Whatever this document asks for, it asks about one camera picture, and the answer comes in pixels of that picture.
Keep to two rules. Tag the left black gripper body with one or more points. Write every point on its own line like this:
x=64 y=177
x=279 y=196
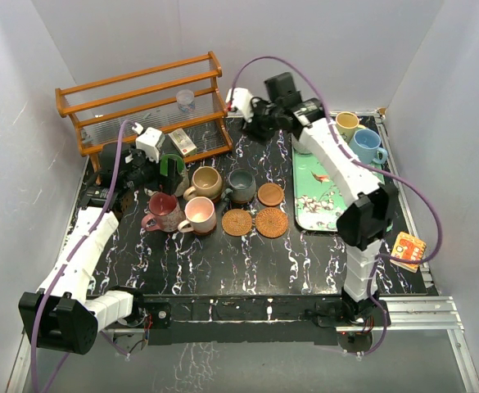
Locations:
x=145 y=173

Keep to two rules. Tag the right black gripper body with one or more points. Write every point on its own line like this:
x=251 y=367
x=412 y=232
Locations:
x=268 y=117

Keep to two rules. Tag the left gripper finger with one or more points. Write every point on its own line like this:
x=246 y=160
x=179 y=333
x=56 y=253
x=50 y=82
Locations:
x=181 y=169
x=168 y=175

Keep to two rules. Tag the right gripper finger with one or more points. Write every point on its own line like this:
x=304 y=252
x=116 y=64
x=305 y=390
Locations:
x=264 y=135
x=252 y=127

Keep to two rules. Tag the green inside mug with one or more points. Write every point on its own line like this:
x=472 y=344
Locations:
x=182 y=187

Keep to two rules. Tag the brown stoneware mug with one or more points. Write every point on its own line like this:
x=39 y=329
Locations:
x=206 y=182

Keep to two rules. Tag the pink halloween mug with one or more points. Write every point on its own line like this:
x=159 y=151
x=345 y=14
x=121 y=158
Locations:
x=165 y=213

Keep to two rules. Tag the pale pink mug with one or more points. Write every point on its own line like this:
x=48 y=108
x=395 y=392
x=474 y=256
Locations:
x=200 y=216

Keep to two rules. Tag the grey mug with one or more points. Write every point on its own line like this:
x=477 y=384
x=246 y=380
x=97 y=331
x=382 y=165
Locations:
x=240 y=187

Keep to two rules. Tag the light wood coaster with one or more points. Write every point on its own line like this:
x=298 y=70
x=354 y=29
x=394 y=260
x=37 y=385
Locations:
x=270 y=194

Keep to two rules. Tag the woven rattan coaster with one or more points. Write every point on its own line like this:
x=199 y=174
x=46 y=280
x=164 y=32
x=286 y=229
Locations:
x=271 y=222
x=237 y=222

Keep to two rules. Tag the orange wooden shelf rack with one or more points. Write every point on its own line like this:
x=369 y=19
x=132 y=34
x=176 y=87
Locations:
x=97 y=109

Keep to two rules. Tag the green floral tray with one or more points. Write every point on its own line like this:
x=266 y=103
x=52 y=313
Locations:
x=318 y=202

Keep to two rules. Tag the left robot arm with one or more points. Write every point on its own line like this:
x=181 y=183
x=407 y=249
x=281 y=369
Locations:
x=59 y=315

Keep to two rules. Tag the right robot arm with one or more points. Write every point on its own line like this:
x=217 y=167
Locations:
x=370 y=203

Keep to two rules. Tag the clear plastic cup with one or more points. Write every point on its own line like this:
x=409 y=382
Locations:
x=186 y=100

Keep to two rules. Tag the white green small box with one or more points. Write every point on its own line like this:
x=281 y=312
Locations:
x=182 y=142

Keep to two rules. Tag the white cream mug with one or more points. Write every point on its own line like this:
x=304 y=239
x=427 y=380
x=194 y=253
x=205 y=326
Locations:
x=302 y=145

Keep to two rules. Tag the yellow mug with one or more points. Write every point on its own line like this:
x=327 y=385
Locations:
x=347 y=124

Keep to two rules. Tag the blue mug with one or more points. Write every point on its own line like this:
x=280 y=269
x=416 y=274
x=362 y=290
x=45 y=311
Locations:
x=367 y=145

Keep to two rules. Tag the colourful card box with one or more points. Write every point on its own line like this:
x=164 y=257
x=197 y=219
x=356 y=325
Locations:
x=408 y=247

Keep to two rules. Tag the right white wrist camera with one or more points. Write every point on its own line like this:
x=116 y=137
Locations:
x=238 y=100

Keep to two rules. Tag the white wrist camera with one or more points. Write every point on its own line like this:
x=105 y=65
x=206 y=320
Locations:
x=238 y=100
x=149 y=140

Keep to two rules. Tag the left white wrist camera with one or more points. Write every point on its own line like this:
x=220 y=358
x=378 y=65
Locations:
x=149 y=140

